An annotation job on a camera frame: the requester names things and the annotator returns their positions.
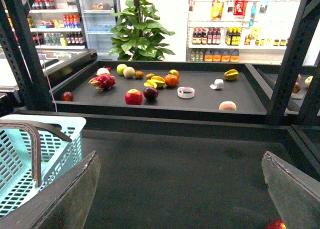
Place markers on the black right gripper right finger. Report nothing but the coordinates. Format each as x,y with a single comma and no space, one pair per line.
295,194

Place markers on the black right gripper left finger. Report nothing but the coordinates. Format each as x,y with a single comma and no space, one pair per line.
64,204

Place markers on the light blue plastic basket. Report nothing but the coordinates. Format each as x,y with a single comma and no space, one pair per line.
57,157

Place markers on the brown basket handle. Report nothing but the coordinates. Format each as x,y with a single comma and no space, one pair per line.
32,128

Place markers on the red fruit near gripper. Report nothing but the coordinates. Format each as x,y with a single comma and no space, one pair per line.
276,224

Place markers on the small dark red fruit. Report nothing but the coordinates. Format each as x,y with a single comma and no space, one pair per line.
67,96

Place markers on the pink peach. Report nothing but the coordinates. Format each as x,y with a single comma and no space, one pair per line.
228,105

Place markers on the pink dragon fruit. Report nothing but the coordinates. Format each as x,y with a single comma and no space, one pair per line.
103,81

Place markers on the black display tray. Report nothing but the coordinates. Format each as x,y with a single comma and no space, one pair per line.
248,92

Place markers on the white tape roll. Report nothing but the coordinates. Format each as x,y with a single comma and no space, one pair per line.
217,85

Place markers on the white round fruit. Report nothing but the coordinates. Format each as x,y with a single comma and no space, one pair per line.
103,70

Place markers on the yellow green star fruit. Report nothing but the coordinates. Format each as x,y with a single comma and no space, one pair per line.
231,75

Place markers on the dark purple plum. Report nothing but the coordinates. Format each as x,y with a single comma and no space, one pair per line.
150,93

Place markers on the pale cantaloupe melon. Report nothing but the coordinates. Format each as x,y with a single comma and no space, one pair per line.
129,72

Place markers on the green apple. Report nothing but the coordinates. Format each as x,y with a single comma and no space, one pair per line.
120,69

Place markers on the brown kiwi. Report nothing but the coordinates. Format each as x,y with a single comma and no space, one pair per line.
139,75
149,76

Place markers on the orange persimmon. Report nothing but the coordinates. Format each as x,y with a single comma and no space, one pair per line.
171,80

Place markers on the red yellow apple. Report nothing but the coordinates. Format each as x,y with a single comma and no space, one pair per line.
174,73

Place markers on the white sauce bottle shelf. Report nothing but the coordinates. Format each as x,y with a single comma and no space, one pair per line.
245,31

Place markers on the white drinks shelf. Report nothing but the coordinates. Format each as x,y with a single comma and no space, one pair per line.
52,23

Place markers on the green potted plant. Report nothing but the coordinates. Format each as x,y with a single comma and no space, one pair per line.
138,34

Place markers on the glass door refrigerator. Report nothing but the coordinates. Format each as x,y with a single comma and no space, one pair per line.
97,21

